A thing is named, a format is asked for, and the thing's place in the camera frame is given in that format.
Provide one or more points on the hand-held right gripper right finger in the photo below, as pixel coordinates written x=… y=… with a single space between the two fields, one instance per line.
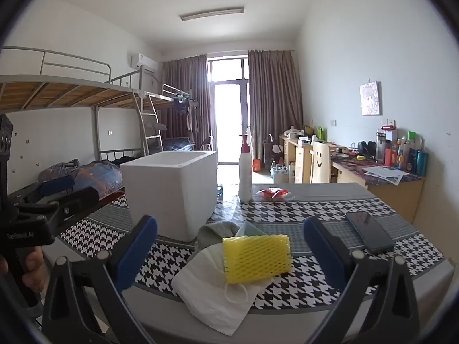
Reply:
x=321 y=251

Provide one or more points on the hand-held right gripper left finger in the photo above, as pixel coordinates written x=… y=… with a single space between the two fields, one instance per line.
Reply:
x=138 y=254

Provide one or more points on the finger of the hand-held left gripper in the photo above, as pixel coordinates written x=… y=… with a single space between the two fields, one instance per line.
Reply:
x=57 y=185
x=79 y=197

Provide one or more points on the yellow sponge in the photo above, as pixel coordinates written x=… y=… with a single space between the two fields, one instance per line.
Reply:
x=256 y=258

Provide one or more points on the white foam box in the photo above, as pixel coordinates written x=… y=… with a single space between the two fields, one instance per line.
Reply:
x=168 y=193

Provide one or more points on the blue face mask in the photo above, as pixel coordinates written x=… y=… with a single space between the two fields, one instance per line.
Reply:
x=249 y=230

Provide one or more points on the white soft sheet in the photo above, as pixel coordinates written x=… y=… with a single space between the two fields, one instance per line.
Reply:
x=204 y=294

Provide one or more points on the grey sock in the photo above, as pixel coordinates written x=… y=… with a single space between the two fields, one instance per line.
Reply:
x=215 y=234

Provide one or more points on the person's left hand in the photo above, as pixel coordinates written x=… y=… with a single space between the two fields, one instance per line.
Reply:
x=34 y=272

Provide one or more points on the blue patterned quilt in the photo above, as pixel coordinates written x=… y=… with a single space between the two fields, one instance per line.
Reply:
x=96 y=177

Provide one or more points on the black smartphone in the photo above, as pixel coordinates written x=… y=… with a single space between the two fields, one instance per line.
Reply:
x=369 y=231

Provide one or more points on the houndstooth tablecloth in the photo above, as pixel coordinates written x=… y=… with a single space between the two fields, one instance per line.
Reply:
x=279 y=218

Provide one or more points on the red snack packet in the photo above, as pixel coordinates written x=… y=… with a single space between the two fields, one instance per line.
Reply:
x=272 y=194

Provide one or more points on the white bucket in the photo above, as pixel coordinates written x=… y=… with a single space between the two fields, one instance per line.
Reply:
x=279 y=175

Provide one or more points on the wooden desk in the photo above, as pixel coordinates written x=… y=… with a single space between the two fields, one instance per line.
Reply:
x=391 y=197

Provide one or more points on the wooden chair with smiley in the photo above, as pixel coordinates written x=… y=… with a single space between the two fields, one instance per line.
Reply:
x=320 y=161

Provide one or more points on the metal bunk bed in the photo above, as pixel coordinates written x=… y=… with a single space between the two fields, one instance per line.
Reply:
x=53 y=93
x=168 y=96

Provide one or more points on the printed papers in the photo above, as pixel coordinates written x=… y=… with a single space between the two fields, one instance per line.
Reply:
x=387 y=175

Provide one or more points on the blue liquid bottle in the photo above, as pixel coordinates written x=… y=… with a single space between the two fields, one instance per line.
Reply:
x=220 y=191

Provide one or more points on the white pump lotion bottle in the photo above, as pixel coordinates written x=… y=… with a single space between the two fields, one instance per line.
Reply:
x=245 y=179

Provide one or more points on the orange container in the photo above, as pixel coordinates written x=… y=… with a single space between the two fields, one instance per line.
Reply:
x=257 y=165

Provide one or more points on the green bag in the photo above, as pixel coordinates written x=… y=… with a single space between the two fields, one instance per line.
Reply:
x=320 y=133

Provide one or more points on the black folding chair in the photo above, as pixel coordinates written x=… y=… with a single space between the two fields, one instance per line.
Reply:
x=208 y=145

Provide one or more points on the row of toiletry bottles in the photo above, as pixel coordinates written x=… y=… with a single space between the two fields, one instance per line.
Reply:
x=412 y=157

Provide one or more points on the dark hanging clothes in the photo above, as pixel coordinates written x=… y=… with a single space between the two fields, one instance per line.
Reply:
x=181 y=105

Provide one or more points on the white air conditioner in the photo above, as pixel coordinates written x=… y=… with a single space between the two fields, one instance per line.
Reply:
x=143 y=62

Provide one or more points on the brown curtain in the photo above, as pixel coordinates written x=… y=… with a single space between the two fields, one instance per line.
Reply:
x=186 y=79
x=272 y=96

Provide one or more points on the glass balcony door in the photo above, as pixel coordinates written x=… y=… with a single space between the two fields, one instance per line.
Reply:
x=229 y=114

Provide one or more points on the ceiling light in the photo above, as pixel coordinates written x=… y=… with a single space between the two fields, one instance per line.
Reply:
x=211 y=13

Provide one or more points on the wall picture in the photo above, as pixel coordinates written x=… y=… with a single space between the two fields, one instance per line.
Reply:
x=370 y=98

